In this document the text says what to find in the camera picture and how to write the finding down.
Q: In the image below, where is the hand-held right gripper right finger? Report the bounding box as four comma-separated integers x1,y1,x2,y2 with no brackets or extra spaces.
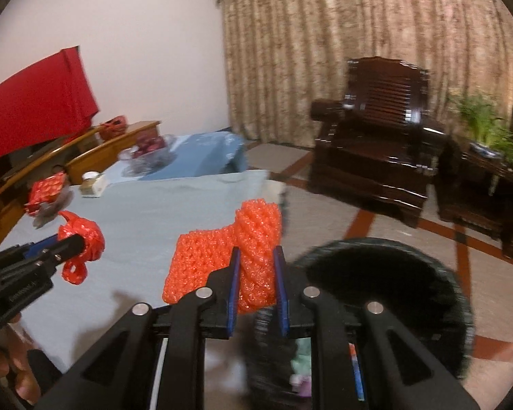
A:
273,245,479,410

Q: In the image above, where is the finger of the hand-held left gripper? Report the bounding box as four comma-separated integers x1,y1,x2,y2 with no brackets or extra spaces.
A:
36,236,87,268
23,234,61,261

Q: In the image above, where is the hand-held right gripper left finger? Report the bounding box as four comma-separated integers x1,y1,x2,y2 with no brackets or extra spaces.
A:
34,245,241,410

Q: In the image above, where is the red plastic bag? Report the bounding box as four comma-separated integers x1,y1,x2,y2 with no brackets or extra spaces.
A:
56,210,106,287

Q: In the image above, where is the orange foam net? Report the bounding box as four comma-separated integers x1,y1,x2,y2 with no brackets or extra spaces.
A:
160,199,283,314

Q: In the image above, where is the black trash bin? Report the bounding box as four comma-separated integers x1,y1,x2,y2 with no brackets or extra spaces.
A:
246,237,475,410

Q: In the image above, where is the person's left hand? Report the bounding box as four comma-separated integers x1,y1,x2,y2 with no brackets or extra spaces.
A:
0,314,41,406

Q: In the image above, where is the glass plate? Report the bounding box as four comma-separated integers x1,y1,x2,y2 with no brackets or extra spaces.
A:
32,188,73,227

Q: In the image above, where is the red patterned packet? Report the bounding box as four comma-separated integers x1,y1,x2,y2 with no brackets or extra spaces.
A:
25,172,67,218

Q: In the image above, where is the tissue box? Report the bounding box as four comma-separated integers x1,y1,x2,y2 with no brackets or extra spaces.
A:
79,172,108,197

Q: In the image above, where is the black television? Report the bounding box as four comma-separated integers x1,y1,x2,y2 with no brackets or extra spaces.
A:
0,137,69,182

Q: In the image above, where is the wooden cabinet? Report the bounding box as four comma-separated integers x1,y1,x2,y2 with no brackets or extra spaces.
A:
0,120,161,248

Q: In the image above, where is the light blue tablecloth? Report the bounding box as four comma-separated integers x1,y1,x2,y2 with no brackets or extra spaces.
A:
0,170,285,372

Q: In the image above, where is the glass fruit bowl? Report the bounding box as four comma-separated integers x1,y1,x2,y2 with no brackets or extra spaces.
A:
119,134,176,178

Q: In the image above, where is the red basket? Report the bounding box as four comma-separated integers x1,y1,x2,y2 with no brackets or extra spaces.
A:
99,115,128,141

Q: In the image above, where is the heap of red apples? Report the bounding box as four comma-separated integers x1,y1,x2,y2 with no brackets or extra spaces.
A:
134,134,165,156

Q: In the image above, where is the shiny blue tablecloth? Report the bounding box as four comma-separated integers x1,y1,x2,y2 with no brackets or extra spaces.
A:
124,132,248,180

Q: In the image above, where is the red cloth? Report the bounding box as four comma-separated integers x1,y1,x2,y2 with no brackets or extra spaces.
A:
0,47,100,220

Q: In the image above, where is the dark wooden armchair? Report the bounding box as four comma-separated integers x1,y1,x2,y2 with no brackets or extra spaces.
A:
310,56,449,228

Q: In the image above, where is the dark wooden side table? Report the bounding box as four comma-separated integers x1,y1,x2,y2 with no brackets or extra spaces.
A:
436,139,513,240

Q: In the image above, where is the beige patterned curtain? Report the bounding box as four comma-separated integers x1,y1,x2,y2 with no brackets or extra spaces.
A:
214,0,513,150

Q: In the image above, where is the potted green plant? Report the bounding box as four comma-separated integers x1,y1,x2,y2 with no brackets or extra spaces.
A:
451,90,513,172

